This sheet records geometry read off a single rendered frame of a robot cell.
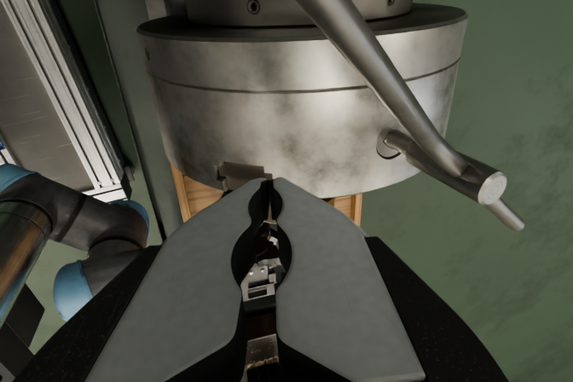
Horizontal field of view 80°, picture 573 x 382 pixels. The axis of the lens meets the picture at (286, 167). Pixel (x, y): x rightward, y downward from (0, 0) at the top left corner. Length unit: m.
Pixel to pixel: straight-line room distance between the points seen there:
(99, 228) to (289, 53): 0.41
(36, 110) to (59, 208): 0.86
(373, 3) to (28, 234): 0.44
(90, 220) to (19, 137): 0.91
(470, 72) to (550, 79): 0.54
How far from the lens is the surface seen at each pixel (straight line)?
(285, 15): 0.28
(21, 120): 1.42
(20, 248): 0.48
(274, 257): 0.46
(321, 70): 0.24
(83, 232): 0.56
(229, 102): 0.25
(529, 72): 2.28
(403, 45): 0.26
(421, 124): 0.17
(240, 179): 0.29
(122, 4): 0.92
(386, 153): 0.28
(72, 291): 0.51
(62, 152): 1.43
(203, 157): 0.29
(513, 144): 2.43
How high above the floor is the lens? 1.45
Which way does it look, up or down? 59 degrees down
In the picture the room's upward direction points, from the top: 151 degrees clockwise
